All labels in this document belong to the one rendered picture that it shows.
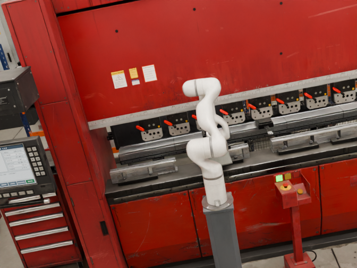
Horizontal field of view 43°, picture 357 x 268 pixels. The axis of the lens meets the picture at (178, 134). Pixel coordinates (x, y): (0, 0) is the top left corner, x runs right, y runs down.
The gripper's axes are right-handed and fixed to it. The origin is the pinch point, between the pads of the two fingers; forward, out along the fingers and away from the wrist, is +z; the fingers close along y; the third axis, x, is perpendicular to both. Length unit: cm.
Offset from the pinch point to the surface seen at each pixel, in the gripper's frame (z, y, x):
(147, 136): -10.6, 44.7, -16.2
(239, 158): 11.4, -17.9, 5.0
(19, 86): -100, 100, -16
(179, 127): -12.1, 21.0, -17.8
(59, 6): -88, 80, -78
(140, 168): 9, 56, -1
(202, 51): -50, -4, -51
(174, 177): 10.5, 31.9, 10.7
